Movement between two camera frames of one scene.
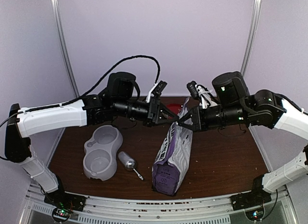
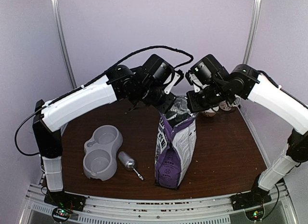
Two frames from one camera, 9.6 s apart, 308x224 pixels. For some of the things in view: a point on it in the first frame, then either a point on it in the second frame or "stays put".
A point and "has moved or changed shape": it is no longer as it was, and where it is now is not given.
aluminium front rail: x=215 y=210 stays put
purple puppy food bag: x=172 y=154 has moved or changed shape
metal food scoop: x=129 y=163 stays put
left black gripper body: x=154 y=104 -> x=163 y=106
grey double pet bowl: x=100 y=160 stays put
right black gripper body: x=201 y=123 -> x=197 y=105
